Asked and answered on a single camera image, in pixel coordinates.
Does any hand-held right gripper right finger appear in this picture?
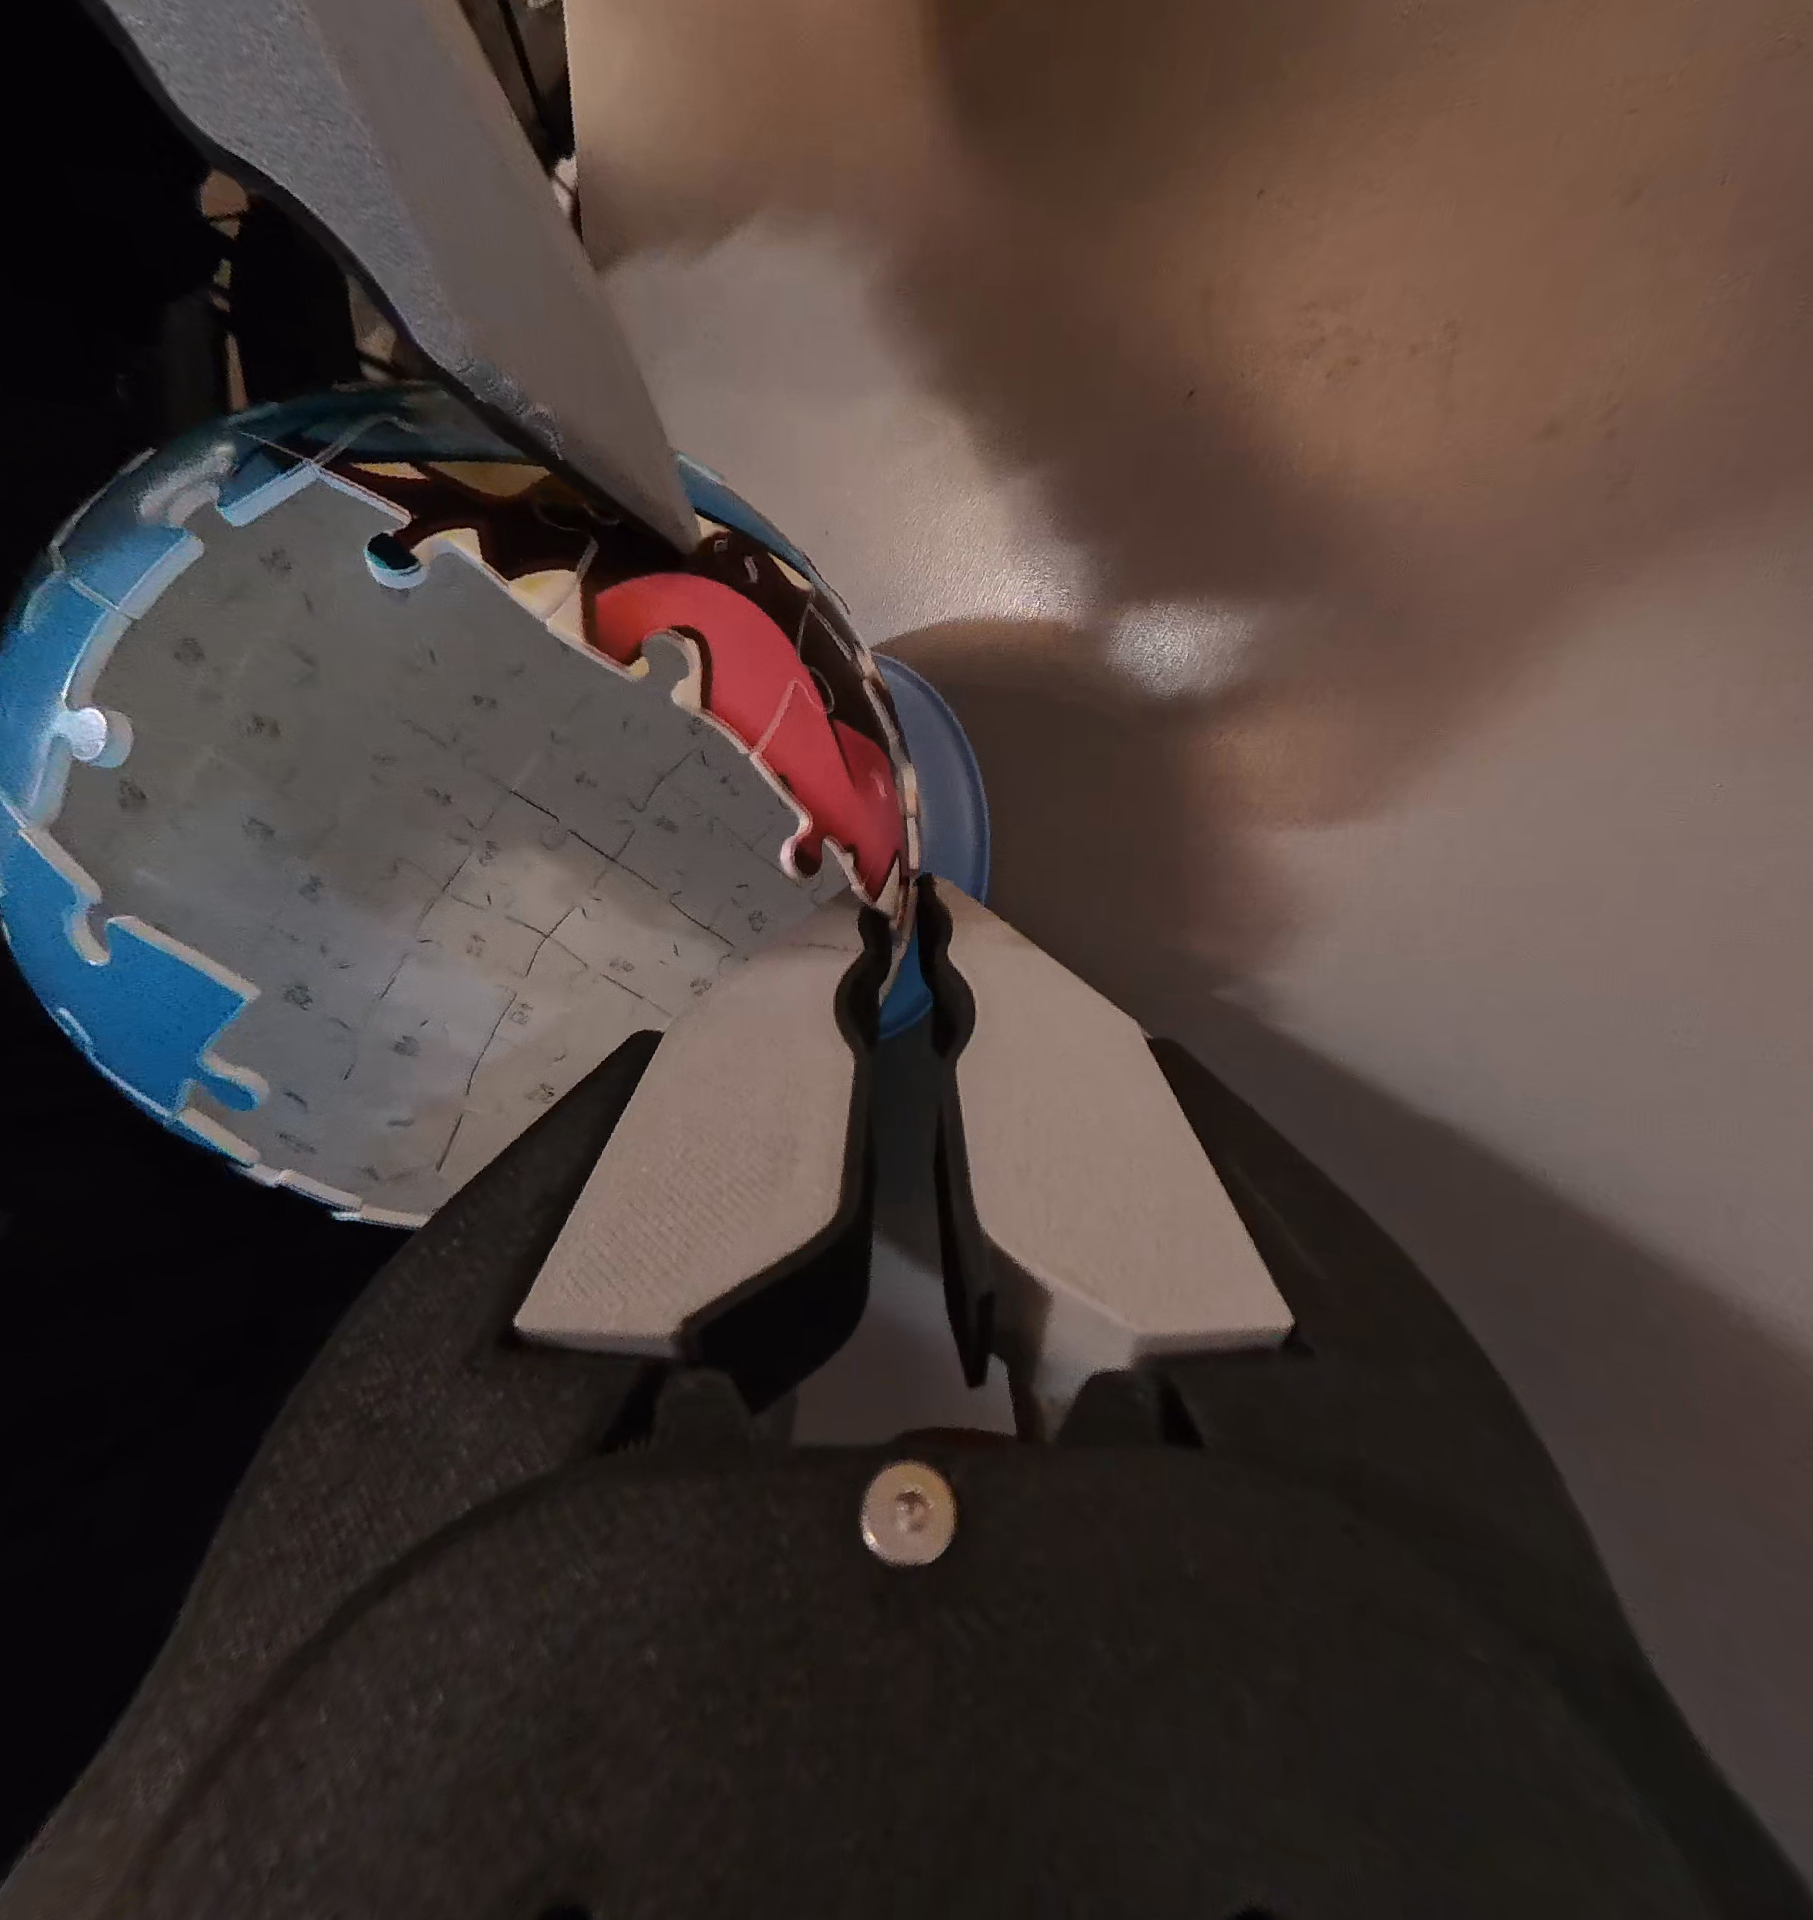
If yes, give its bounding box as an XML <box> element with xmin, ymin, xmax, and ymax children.
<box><xmin>911</xmin><ymin>875</ymin><xmax>1298</xmax><ymax>1441</ymax></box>

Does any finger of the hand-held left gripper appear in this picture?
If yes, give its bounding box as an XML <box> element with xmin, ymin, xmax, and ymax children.
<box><xmin>94</xmin><ymin>0</ymin><xmax>701</xmax><ymax>556</ymax></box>

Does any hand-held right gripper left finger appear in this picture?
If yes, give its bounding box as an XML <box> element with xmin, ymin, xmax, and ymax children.
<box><xmin>509</xmin><ymin>887</ymin><xmax>901</xmax><ymax>1414</ymax></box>

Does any blue puzzle ball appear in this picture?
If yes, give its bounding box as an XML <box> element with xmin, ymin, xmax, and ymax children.
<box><xmin>0</xmin><ymin>383</ymin><xmax>925</xmax><ymax>1226</ymax></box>

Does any blue ball stand ring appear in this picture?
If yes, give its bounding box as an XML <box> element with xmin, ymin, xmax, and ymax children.
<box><xmin>861</xmin><ymin>653</ymin><xmax>996</xmax><ymax>1043</ymax></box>

